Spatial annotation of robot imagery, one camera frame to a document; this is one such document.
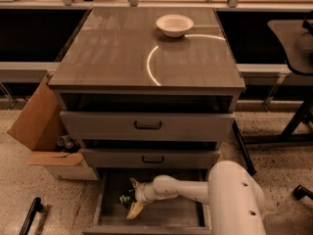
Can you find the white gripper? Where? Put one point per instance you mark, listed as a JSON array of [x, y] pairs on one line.
[[144, 193]]

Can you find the crushed green can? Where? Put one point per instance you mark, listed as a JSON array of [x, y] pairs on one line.
[[127, 198]]

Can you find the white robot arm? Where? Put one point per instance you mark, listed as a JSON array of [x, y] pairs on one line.
[[235, 200]]

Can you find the bottom open grey drawer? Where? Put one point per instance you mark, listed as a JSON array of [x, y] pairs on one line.
[[179, 216]]

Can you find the middle grey drawer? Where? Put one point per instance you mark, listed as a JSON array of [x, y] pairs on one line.
[[131, 158]]

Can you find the top grey drawer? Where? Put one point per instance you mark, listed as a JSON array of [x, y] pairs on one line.
[[147, 126]]

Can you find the grey drawer cabinet with counter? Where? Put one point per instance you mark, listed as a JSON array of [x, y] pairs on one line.
[[121, 62]]

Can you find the cans in cardboard box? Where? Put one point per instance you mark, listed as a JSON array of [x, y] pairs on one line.
[[66, 144]]

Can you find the black bar lower left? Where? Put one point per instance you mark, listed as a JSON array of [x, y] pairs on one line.
[[35, 207]]

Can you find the brown cardboard box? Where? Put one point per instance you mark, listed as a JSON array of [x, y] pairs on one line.
[[37, 128]]

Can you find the white bowl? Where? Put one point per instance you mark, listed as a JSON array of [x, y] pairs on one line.
[[174, 25]]

